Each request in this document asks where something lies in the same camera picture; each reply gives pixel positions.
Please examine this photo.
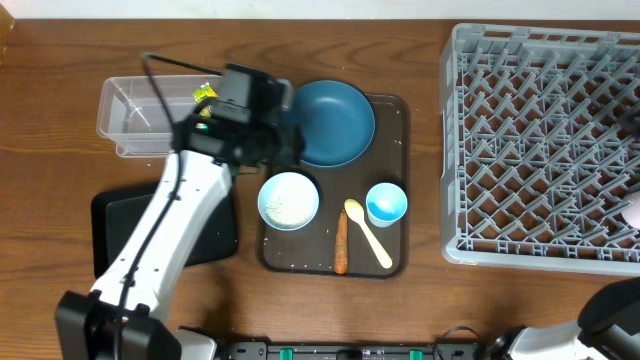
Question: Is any large blue bowl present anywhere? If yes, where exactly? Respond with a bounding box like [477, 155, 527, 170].
[289, 80, 376, 168]

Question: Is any light blue cup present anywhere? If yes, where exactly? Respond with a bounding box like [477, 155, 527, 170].
[365, 182, 408, 228]

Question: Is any pink cup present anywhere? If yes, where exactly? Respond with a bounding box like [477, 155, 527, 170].
[621, 191, 640, 229]

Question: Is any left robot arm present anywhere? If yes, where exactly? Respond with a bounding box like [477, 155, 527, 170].
[55, 64, 304, 359]

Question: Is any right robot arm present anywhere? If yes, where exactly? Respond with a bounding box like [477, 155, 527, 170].
[479, 278, 639, 360]

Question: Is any grey dishwasher rack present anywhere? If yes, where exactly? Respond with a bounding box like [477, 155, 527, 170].
[440, 23, 639, 277]

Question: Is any green snack wrapper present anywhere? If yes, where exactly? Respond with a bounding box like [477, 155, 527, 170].
[193, 83, 218, 117]

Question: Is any small bowl with rice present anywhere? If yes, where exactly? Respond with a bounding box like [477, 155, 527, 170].
[257, 172, 320, 231]

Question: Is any clear plastic bin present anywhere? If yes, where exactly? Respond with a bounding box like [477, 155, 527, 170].
[96, 75, 221, 158]

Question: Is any pale yellow spoon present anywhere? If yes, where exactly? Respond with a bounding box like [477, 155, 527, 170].
[344, 199, 393, 269]

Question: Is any dark brown serving tray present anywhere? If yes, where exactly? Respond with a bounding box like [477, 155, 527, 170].
[257, 94, 410, 279]

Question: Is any black bin lid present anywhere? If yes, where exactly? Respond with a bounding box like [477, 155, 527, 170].
[90, 182, 238, 278]

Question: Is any orange carrot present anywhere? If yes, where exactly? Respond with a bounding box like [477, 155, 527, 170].
[334, 210, 348, 275]

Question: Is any black rail at table edge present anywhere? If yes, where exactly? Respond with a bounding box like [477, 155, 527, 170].
[174, 327, 496, 360]

